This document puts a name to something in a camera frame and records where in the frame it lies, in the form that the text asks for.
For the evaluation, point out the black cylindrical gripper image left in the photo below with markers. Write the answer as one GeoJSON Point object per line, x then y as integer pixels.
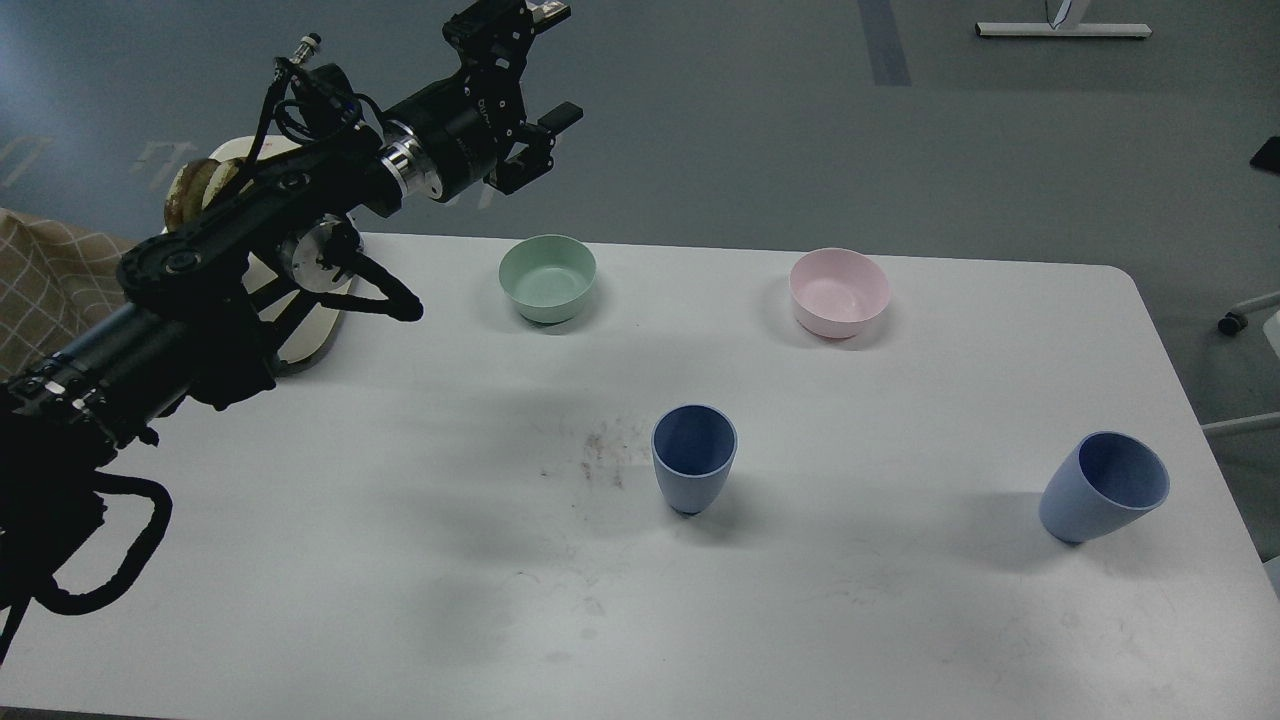
{"type": "Point", "coordinates": [462, 129]}

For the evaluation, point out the blue cup starting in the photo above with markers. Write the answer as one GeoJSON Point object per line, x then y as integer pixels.
{"type": "Point", "coordinates": [693, 449]}
{"type": "Point", "coordinates": [1108, 481]}

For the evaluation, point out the green bowl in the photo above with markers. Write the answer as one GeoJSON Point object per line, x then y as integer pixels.
{"type": "Point", "coordinates": [549, 278]}

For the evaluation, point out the cream toaster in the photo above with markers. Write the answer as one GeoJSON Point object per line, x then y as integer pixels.
{"type": "Point", "coordinates": [310, 335]}

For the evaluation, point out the toast slice right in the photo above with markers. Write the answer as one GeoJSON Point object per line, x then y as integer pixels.
{"type": "Point", "coordinates": [223, 174]}

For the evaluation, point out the toast slice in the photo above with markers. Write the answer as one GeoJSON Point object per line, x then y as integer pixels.
{"type": "Point", "coordinates": [185, 197]}
{"type": "Point", "coordinates": [223, 174]}

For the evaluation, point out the toast slice left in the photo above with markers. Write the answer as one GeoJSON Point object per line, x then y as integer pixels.
{"type": "Point", "coordinates": [185, 197]}

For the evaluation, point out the pink bowl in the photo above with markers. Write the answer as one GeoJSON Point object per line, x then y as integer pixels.
{"type": "Point", "coordinates": [837, 293]}

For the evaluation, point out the beige checkered cloth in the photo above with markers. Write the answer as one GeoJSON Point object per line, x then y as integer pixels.
{"type": "Point", "coordinates": [57, 281]}

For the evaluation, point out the white desk foot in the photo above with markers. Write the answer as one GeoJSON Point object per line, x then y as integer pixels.
{"type": "Point", "coordinates": [1066, 20]}

